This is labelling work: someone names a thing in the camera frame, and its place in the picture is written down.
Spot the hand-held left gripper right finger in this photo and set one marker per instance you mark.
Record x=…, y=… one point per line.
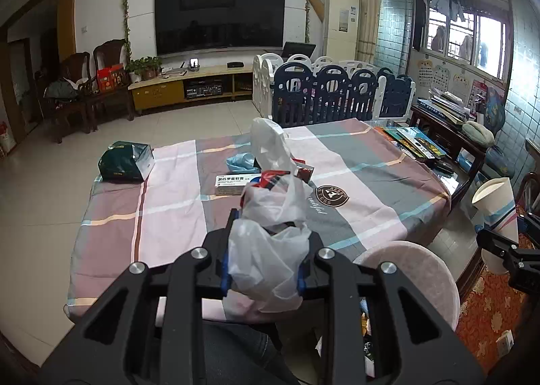
x=301, y=279

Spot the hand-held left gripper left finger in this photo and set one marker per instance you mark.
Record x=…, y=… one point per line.
x=225, y=277

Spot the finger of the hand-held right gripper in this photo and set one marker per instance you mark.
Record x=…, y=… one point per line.
x=529, y=220
x=498, y=241

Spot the white striped paper cup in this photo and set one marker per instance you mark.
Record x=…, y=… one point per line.
x=495, y=207

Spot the white plastic bag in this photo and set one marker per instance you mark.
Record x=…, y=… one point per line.
x=270, y=258

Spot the red patterned rug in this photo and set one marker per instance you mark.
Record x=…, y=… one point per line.
x=485, y=317

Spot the white box on rug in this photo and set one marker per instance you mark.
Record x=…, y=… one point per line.
x=504, y=345

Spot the person's legs in jeans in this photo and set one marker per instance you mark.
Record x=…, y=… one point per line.
x=244, y=355

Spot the striped tablecloth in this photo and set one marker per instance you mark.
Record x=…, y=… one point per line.
x=168, y=207

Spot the white blue medicine box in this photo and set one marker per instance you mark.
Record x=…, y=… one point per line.
x=230, y=184

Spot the grey green cushion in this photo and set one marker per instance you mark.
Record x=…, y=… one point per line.
x=479, y=134

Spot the red packet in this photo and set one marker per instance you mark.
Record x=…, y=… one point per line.
x=274, y=178

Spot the red white small box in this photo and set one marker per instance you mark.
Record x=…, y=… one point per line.
x=306, y=172

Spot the blue crumpled plastic bag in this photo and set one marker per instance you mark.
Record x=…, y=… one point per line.
x=240, y=162

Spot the dark wooden side table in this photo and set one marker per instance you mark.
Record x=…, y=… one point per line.
x=443, y=136

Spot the row of picture books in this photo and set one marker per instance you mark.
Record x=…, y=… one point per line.
x=415, y=142

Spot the stack of books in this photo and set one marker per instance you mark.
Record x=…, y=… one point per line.
x=449, y=106

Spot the dark green tissue pack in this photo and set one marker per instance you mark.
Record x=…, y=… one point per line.
x=122, y=161

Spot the black stereo amplifier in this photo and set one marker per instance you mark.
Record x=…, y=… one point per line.
x=204, y=88

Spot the blue white playpen fence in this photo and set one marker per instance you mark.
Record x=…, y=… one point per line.
x=329, y=89

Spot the window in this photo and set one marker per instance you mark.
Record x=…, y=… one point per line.
x=468, y=34

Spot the yellow wooden tv cabinet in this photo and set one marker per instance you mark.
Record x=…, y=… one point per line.
x=156, y=93

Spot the small black box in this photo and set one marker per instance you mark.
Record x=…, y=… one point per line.
x=235, y=65

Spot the small white device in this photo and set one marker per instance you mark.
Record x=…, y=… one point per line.
x=194, y=64

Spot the potted green plant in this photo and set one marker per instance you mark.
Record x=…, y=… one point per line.
x=145, y=68

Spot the black monitor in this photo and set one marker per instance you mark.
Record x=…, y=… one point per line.
x=298, y=50

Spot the red gift box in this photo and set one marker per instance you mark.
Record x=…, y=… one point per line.
x=111, y=79

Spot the hanging dark garment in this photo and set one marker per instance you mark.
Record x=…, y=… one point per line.
x=419, y=17

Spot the hanging light clothes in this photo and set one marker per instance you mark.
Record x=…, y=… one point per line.
x=447, y=3

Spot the dark bag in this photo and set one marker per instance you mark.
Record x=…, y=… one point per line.
x=61, y=89

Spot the dark wooden chair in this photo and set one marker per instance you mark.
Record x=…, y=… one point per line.
x=112, y=51
x=74, y=66

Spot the white rice sack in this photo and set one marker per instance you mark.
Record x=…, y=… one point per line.
x=6, y=138

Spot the large black television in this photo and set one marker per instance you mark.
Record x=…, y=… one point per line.
x=219, y=17

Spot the white standing air conditioner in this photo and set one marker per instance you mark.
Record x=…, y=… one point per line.
x=341, y=22

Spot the beige curtain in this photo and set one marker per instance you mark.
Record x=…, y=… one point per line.
x=367, y=9

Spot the wall poster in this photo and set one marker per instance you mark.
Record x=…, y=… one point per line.
x=479, y=96
x=442, y=79
x=426, y=72
x=462, y=84

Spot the wooden wall board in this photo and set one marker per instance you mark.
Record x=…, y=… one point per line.
x=316, y=7

